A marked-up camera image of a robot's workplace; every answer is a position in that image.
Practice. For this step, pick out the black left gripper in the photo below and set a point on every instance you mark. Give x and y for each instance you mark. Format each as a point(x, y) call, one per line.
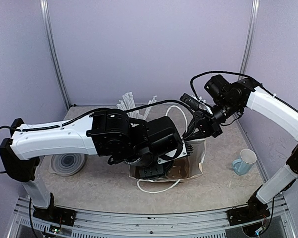
point(145, 173)

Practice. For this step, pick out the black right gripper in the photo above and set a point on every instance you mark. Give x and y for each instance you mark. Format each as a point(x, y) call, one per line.
point(206, 123)

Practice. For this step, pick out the cardboard cup carrier tray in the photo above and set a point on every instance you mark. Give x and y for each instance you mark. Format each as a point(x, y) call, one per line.
point(179, 170)

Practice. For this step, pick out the brown paper takeout bag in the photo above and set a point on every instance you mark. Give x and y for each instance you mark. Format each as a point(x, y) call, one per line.
point(179, 115)

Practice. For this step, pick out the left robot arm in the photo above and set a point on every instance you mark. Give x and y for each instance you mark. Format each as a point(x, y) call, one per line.
point(101, 132)

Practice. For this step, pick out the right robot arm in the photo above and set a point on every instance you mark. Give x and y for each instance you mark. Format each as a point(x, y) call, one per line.
point(231, 98)

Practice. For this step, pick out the light blue ceramic mug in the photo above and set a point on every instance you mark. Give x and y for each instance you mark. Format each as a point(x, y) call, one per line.
point(242, 165)

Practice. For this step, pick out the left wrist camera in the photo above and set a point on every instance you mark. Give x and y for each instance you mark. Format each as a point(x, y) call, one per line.
point(165, 141)

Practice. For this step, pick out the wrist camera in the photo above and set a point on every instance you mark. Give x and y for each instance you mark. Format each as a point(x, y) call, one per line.
point(217, 87)
point(165, 141)

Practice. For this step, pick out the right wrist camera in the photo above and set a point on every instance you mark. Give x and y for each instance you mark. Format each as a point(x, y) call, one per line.
point(217, 87)

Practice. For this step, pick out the aluminium front rail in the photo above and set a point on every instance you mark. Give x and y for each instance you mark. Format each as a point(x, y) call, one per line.
point(96, 224)

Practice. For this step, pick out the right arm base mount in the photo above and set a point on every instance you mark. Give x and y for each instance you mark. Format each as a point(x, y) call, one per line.
point(254, 210)

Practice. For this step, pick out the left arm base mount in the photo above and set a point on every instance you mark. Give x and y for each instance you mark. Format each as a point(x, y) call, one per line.
point(55, 214)

